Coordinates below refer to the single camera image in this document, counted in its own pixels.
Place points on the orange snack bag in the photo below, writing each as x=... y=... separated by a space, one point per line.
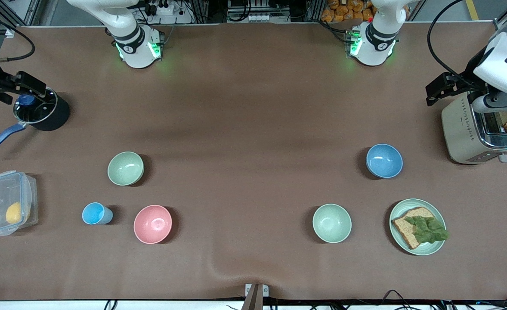
x=348 y=10

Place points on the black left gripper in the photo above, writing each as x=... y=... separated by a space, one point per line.
x=467 y=80

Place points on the brown bread slice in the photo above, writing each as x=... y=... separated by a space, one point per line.
x=406 y=232

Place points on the glass lid with blue knob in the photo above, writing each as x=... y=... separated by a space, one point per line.
x=38 y=111

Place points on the blue plastic cup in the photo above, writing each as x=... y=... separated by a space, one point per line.
x=94 y=213

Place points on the green lettuce leaf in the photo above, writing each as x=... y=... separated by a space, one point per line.
x=428 y=229

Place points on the grey metal table bracket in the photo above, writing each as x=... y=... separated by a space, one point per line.
x=256 y=297

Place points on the yellow lemon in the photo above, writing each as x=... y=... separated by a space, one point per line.
x=14 y=212

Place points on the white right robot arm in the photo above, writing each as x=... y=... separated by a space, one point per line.
x=135 y=47

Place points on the brown table cover cloth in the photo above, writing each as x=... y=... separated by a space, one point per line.
x=253 y=107

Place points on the pink bowl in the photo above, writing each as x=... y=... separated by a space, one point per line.
x=153 y=224

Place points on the pale green bowl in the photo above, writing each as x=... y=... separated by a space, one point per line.
x=125 y=168
x=332 y=223

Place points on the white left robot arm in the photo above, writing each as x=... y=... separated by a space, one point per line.
x=376 y=45

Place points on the white socket strip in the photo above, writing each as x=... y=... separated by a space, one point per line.
x=260 y=18

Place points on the blue bowl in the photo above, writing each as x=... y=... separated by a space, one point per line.
x=384 y=160

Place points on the pale green plate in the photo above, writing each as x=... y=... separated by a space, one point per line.
x=425 y=249

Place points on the white power strip with plugs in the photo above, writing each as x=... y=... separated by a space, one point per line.
x=164 y=7

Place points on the beige and chrome toaster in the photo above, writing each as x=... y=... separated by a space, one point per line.
x=460 y=133

